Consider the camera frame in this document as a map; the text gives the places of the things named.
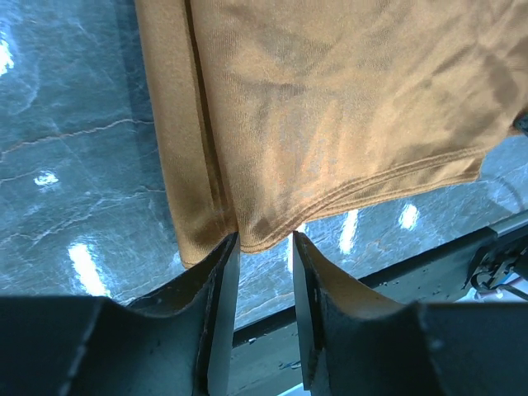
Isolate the orange cloth napkin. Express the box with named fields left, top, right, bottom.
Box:
left=135, top=1, right=527, bottom=267

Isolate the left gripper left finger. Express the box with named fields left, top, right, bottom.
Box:
left=67, top=233, right=240, bottom=395

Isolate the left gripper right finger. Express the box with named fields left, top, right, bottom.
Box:
left=292, top=232, right=443, bottom=395

